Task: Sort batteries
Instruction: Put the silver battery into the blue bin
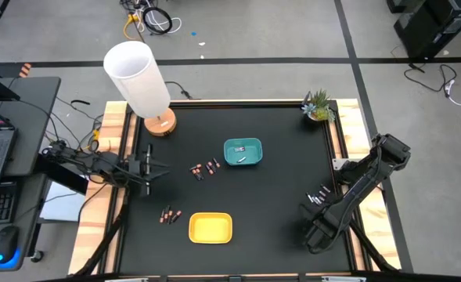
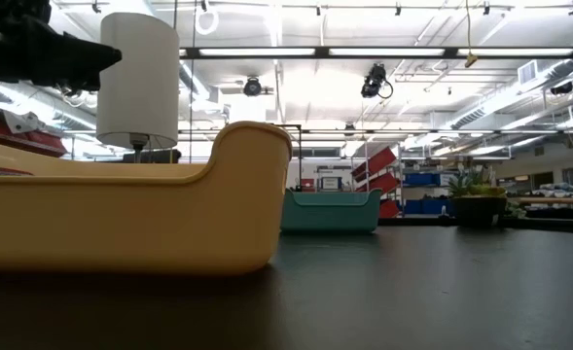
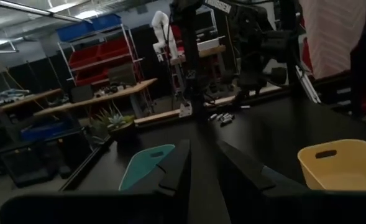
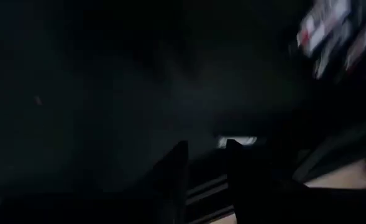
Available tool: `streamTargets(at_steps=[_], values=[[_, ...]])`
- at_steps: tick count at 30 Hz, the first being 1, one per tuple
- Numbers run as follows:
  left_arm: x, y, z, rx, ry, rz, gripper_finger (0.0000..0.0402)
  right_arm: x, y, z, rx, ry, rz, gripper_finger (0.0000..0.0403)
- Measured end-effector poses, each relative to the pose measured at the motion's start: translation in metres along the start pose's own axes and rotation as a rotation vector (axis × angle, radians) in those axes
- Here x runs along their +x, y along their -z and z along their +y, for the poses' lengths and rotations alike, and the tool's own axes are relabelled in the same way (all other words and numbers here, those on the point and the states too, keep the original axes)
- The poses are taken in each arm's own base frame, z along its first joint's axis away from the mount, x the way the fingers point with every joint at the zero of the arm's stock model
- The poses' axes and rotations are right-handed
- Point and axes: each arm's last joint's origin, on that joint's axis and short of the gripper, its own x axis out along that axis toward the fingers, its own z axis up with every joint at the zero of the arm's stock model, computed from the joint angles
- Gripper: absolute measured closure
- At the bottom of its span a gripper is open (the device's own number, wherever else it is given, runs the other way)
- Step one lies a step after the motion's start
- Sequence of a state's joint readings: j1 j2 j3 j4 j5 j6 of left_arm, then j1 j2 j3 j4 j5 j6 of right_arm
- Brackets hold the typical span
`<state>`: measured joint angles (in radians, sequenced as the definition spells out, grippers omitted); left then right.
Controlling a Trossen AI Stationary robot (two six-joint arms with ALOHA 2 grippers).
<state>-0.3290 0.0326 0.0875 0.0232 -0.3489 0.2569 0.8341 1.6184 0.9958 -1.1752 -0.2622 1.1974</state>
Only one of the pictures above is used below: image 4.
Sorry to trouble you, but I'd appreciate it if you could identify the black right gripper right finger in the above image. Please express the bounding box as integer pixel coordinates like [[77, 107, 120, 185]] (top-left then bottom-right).
[[226, 139, 275, 218]]

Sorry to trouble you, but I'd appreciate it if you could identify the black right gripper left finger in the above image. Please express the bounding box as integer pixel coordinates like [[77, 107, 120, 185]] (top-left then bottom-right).
[[153, 140, 189, 224]]

